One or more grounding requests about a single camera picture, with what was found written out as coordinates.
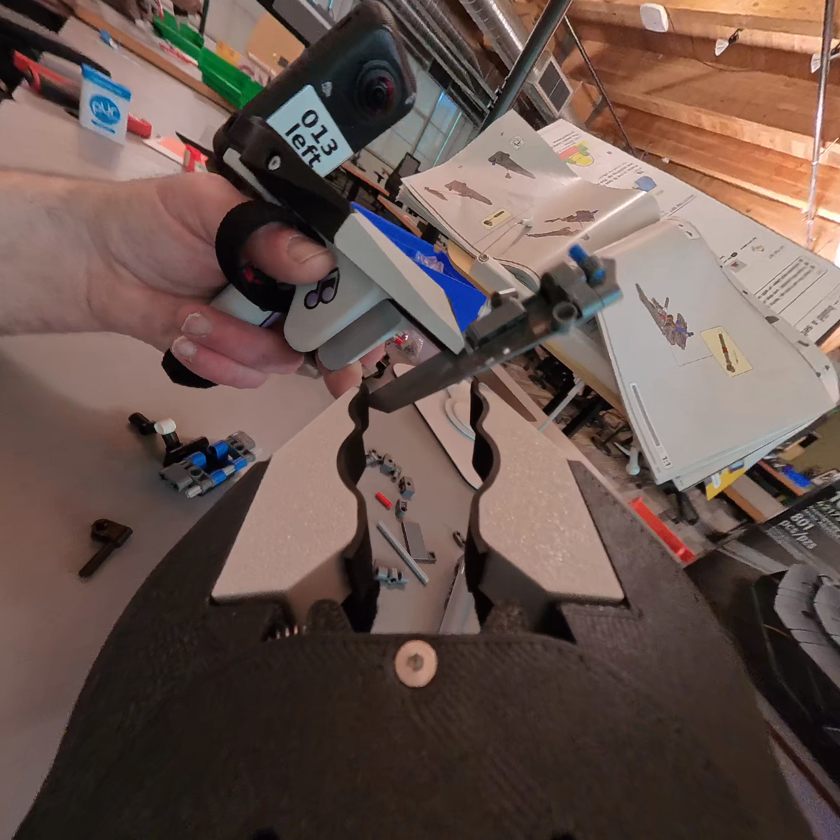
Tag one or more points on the white printed sign board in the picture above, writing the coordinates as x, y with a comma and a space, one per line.
774, 262

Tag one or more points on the red black hand tool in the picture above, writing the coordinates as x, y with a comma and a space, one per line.
46, 82

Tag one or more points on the blue white table card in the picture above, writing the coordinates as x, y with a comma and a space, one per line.
105, 105

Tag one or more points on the silver ventilation duct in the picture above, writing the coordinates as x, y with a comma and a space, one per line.
459, 33

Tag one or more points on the red white card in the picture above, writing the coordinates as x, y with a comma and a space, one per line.
177, 148

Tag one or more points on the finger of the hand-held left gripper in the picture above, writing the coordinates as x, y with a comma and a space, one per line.
361, 338
400, 282

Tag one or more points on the blue plastic storage bin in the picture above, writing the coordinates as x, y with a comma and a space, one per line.
453, 275

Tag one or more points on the white ceiling device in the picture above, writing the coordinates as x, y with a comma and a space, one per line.
654, 16

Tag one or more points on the orange-striped grey lego panel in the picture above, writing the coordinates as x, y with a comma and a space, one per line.
564, 289

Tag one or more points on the green plastic bin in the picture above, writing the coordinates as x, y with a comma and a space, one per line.
177, 29
229, 75

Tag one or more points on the red plastic tray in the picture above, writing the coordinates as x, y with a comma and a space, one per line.
663, 531

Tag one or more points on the blue black lego sub-assembly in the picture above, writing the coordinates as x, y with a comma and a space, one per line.
203, 466

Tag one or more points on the cluster of dark grey connectors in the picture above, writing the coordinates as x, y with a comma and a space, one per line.
392, 467

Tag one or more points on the grey flat lego plate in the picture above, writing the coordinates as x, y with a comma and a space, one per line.
417, 544

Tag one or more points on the person's left hand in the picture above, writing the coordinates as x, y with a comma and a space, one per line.
151, 249

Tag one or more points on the metal ceiling pipe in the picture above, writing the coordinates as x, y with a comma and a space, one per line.
820, 98

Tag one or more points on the dark lego set box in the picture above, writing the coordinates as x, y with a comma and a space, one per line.
787, 590

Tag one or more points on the small grey lego bracket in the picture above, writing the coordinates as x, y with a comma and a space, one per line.
388, 575

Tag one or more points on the white book stand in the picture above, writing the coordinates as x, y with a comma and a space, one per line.
446, 459

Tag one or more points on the open lego instruction booklet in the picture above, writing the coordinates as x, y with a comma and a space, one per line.
689, 315

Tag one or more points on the black lego axle connector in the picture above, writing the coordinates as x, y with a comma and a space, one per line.
105, 535

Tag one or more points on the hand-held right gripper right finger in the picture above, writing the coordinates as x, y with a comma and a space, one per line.
544, 518

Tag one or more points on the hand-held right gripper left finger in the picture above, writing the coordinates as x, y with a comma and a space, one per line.
289, 518

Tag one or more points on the black metal pole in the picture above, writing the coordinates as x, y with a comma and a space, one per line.
525, 59

